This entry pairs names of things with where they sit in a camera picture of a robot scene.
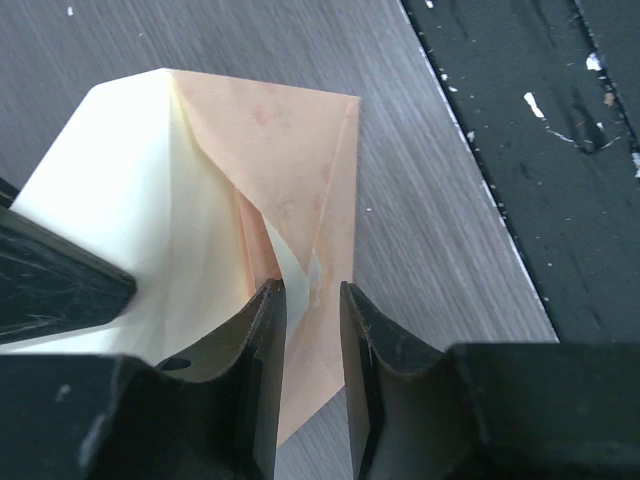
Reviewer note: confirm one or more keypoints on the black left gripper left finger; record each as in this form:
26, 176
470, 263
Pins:
210, 411

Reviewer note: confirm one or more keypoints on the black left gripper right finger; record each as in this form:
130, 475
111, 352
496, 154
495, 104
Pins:
485, 410

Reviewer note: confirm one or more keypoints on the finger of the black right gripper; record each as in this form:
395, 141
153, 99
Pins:
49, 285

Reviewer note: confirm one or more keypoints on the pink envelope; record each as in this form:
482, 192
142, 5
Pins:
291, 154

